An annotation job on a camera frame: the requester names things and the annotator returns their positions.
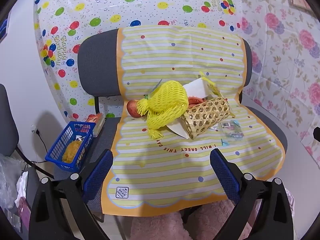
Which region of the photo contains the white foam block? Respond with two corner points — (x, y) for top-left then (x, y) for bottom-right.
(182, 77), (213, 99)

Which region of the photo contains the yellow plastic wrapper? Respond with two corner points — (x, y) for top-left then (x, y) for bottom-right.
(199, 71), (218, 97)

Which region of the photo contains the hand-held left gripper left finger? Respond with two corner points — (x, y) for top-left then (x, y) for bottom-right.
(28, 149), (114, 240)

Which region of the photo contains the grey office chair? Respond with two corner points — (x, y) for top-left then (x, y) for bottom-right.
(77, 27), (288, 220)

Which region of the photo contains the floral print wall sheet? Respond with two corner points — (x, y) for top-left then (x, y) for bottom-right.
(235, 0), (320, 160)

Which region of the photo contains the blue plastic basket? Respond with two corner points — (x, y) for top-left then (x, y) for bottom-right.
(45, 121), (97, 172)

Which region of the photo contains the white crumpled tissue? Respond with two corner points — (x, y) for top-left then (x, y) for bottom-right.
(15, 171), (30, 205)

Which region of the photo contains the orange-red toy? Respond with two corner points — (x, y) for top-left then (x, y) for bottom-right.
(188, 95), (208, 107)

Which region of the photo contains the yellow striped plastic mat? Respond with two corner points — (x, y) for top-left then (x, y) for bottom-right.
(101, 25), (285, 217)

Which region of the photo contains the orange snack packet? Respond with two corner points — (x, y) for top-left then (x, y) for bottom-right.
(87, 113), (106, 137)

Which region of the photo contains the black power cable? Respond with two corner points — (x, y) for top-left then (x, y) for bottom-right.
(31, 125), (49, 155)

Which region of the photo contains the yellow foam fruit net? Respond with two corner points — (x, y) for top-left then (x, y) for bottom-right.
(136, 80), (189, 140)

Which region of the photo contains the balloon print plastic sheet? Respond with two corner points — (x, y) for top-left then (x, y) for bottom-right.
(32, 0), (244, 120)

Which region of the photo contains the pink fluffy clothing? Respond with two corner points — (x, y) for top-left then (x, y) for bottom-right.
(130, 200), (253, 240)

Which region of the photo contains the clear plastic bag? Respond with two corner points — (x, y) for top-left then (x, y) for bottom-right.
(0, 154), (25, 209)

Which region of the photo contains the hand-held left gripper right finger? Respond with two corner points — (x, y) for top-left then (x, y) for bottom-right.
(209, 148), (294, 240)

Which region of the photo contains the red apple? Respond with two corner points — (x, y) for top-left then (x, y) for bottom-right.
(126, 99), (144, 118)

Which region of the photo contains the grey side chair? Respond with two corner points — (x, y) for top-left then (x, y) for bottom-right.
(0, 84), (54, 180)

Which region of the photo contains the yellow mesh scrubber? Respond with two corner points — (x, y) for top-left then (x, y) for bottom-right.
(62, 140), (83, 163)

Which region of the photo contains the woven bamboo basket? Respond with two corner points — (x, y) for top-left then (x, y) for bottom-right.
(180, 96), (230, 140)

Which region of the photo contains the clear plastic package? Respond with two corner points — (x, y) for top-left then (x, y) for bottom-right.
(220, 120), (244, 145)

